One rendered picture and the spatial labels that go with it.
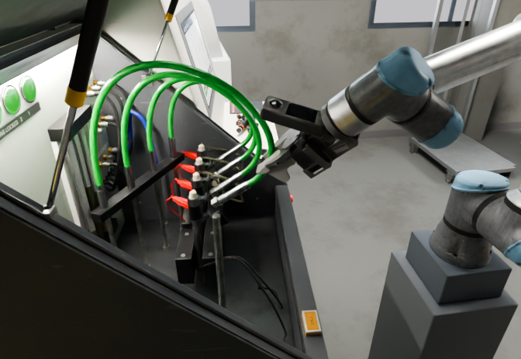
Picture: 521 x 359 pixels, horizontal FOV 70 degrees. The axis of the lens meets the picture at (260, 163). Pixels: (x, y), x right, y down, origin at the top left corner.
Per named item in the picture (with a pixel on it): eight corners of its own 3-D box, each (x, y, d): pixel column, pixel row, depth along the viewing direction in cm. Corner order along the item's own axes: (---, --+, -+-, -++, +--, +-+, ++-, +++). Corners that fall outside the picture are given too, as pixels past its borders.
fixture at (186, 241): (221, 302, 94) (218, 257, 87) (181, 304, 93) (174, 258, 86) (224, 220, 124) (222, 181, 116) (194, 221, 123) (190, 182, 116)
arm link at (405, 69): (445, 97, 53) (408, 65, 49) (381, 136, 60) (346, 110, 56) (433, 63, 58) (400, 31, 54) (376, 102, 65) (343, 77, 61)
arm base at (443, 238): (467, 229, 109) (476, 200, 104) (503, 265, 96) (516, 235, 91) (418, 233, 107) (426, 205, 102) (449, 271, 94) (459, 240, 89)
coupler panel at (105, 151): (111, 184, 102) (85, 71, 87) (98, 185, 101) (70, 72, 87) (123, 162, 113) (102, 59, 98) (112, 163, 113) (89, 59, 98)
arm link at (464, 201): (471, 203, 103) (485, 160, 96) (511, 233, 91) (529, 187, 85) (433, 209, 100) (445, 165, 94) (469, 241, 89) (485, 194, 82)
